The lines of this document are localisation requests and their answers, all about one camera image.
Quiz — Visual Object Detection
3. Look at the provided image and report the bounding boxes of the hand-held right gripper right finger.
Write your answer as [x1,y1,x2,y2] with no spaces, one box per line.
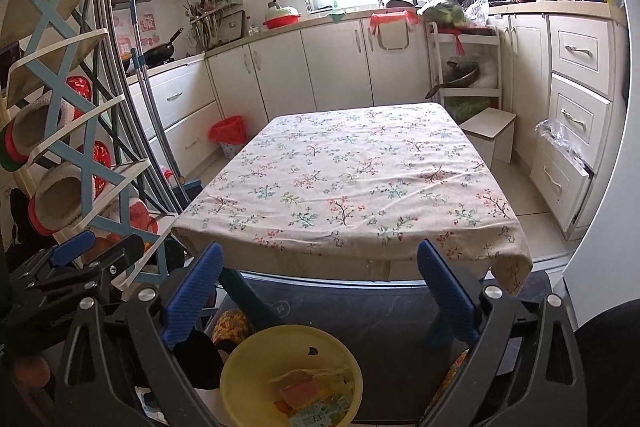
[416,239,588,427]

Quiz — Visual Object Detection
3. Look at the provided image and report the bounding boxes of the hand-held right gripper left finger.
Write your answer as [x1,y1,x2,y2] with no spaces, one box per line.
[52,242,224,427]

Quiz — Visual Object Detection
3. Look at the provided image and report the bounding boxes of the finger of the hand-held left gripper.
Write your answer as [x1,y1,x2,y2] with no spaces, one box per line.
[10,231,97,288]
[30,234,144,295]

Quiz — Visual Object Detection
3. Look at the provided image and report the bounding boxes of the yellow plastic bin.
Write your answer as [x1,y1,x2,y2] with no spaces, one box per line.
[220,324,364,427]

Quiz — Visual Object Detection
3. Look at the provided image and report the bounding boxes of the red packet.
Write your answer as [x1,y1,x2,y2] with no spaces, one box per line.
[279,379,323,404]

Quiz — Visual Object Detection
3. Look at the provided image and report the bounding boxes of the person's left hand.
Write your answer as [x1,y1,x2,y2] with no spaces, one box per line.
[12,357,52,390]

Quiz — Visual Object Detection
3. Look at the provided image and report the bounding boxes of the orange slipper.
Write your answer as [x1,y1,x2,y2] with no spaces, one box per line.
[82,237,108,265]

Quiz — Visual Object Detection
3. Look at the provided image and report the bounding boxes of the red patterned slipper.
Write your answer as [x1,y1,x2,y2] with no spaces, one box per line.
[125,202,158,235]

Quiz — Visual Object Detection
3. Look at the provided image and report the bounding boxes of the yellow floral slipper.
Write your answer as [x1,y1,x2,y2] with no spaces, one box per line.
[212,309,253,348]
[430,349,471,408]

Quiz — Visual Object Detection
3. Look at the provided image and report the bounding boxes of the red green fluffy slipper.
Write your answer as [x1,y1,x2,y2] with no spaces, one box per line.
[27,162,96,235]
[0,94,76,170]

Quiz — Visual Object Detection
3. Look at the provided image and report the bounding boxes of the floral tablecloth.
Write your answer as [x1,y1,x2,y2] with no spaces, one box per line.
[171,102,533,297]

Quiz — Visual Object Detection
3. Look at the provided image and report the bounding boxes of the white box stool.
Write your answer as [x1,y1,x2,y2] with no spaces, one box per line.
[459,108,517,165]

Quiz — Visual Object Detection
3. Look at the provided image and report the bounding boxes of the mop with orange tip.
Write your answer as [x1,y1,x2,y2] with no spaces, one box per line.
[126,0,201,202]

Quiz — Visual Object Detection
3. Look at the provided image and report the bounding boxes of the waste bin with red bag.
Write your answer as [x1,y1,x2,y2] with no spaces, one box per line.
[208,116,247,160]

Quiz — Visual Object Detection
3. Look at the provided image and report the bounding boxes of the person's right leg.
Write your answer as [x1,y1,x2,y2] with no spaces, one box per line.
[575,314,640,427]

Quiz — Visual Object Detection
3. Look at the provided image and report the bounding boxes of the clear plastic bag on drawer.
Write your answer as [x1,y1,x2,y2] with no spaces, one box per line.
[534,119,596,172]

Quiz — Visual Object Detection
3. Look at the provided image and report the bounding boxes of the black wok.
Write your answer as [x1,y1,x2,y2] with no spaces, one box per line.
[142,28,183,66]

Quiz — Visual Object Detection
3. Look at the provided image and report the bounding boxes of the white and blue shoe rack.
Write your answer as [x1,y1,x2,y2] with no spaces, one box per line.
[0,0,191,288]

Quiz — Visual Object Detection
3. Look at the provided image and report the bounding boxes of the white rolling cart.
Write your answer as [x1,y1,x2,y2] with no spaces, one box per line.
[426,21,502,112]

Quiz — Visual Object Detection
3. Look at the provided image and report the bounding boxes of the white drawer cabinet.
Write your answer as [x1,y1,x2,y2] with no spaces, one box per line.
[487,2,626,240]

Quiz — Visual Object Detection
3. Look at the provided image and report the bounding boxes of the white base cabinets with counter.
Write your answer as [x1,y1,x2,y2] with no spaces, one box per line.
[125,9,431,178]

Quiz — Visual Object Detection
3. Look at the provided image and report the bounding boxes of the door bag holder with red bag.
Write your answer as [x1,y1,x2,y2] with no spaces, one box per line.
[370,9,420,52]

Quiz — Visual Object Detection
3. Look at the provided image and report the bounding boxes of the bag of green vegetables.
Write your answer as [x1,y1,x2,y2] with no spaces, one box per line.
[417,0,468,28]

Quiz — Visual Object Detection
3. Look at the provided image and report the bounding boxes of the red basin with white lid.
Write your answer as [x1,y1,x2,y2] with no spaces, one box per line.
[262,2,302,30]

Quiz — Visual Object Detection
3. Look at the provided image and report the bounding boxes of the grey sliding door frame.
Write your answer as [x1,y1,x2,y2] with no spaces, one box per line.
[95,0,181,215]

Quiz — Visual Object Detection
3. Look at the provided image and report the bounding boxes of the dark pan with handle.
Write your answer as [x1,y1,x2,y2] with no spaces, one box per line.
[425,59,481,100]

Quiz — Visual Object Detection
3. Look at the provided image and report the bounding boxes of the wall utensil rack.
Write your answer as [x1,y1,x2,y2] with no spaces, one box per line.
[185,0,244,50]

